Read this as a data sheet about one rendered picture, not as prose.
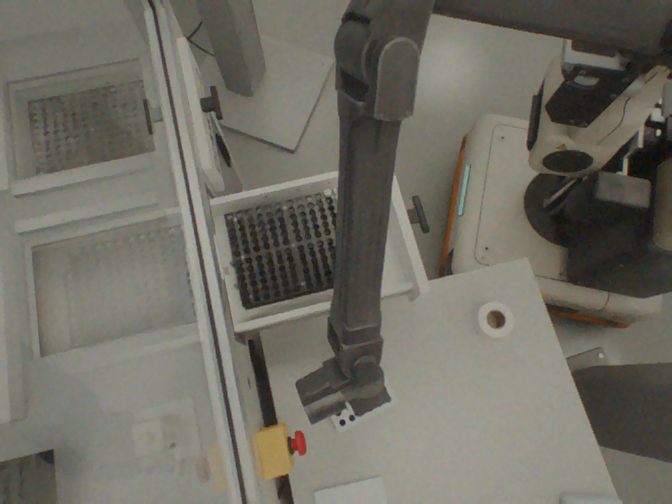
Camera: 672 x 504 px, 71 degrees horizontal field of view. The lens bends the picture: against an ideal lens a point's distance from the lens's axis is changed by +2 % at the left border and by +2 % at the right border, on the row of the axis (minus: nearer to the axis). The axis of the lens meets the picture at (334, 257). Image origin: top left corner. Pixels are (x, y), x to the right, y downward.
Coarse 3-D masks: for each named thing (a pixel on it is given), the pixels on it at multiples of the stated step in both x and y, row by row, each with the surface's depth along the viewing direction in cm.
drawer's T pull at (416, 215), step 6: (414, 198) 85; (414, 204) 85; (420, 204) 85; (408, 210) 85; (414, 210) 85; (420, 210) 85; (408, 216) 84; (414, 216) 84; (420, 216) 84; (414, 222) 84; (420, 222) 84; (426, 222) 84; (426, 228) 84
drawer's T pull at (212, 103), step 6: (210, 90) 91; (216, 90) 91; (216, 96) 90; (204, 102) 90; (210, 102) 90; (216, 102) 90; (204, 108) 90; (210, 108) 90; (216, 108) 90; (216, 114) 89
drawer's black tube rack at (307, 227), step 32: (320, 192) 87; (256, 224) 85; (288, 224) 85; (320, 224) 85; (256, 256) 83; (288, 256) 83; (320, 256) 83; (256, 288) 82; (288, 288) 82; (320, 288) 82
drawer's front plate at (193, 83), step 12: (180, 48) 91; (180, 60) 90; (192, 60) 94; (192, 72) 90; (192, 84) 89; (192, 96) 88; (204, 96) 99; (192, 108) 88; (192, 120) 87; (204, 120) 90; (204, 132) 87; (204, 144) 86; (204, 156) 85; (204, 168) 85; (216, 168) 91; (216, 180) 90
